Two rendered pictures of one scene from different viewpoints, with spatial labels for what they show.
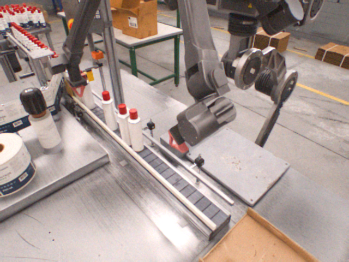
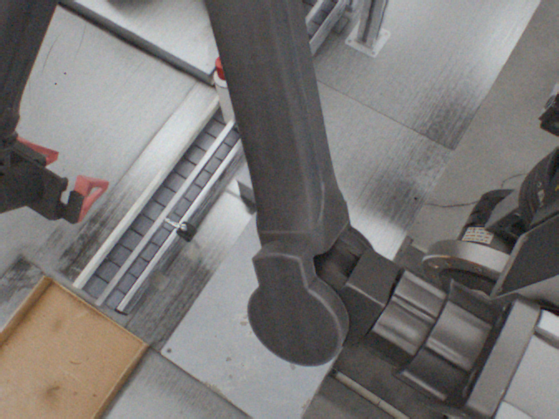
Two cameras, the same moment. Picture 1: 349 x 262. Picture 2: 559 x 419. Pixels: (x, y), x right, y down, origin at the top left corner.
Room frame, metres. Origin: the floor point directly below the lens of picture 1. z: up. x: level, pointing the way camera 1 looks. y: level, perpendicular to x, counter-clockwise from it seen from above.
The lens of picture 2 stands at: (0.73, -0.38, 1.82)
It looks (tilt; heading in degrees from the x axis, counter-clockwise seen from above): 72 degrees down; 78
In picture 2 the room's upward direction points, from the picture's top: 4 degrees counter-clockwise
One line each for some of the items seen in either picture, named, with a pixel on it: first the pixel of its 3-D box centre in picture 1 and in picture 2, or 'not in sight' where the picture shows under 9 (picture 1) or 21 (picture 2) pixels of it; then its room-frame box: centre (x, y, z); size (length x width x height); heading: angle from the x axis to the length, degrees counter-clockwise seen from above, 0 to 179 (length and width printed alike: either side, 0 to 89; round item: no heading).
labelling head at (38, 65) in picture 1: (48, 73); not in sight; (1.26, 0.76, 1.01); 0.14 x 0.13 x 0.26; 42
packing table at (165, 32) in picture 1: (115, 46); not in sight; (3.55, 0.94, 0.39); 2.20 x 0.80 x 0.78; 42
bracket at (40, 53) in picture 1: (40, 53); not in sight; (1.26, 0.76, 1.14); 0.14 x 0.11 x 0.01; 42
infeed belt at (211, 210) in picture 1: (101, 119); (309, 17); (1.01, 0.40, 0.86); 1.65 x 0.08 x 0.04; 42
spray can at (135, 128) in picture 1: (135, 130); (230, 92); (0.76, 0.17, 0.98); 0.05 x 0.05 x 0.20
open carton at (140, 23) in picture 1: (139, 17); not in sight; (2.85, 0.42, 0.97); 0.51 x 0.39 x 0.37; 137
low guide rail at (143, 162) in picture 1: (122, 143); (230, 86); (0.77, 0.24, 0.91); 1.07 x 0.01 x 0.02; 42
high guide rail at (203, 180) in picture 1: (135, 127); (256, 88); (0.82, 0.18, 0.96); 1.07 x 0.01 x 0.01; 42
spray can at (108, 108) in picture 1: (109, 111); not in sight; (0.91, 0.32, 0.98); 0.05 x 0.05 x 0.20
